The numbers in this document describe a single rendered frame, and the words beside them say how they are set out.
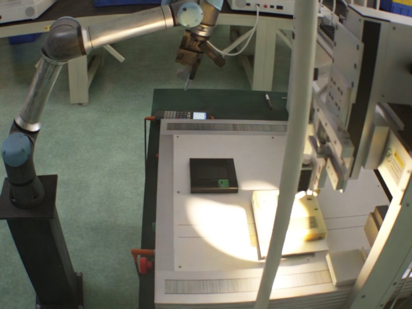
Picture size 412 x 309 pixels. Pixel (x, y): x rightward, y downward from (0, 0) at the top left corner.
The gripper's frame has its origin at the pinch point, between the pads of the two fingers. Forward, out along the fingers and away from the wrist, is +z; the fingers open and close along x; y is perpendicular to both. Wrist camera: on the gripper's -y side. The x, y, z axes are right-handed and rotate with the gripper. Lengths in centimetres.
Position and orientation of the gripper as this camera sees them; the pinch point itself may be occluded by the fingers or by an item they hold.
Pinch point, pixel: (186, 86)
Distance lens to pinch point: 152.1
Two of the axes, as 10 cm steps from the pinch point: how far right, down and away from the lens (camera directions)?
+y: -9.6, -2.6, -1.3
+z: -2.9, 8.0, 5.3
